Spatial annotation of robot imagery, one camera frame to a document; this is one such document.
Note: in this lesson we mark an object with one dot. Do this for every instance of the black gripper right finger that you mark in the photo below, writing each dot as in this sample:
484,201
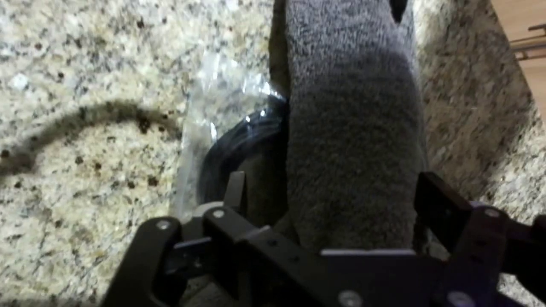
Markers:
462,233

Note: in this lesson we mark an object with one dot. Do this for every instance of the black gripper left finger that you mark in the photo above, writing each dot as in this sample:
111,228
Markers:
235,192

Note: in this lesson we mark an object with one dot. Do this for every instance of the grey towel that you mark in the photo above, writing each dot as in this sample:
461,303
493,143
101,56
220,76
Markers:
355,129

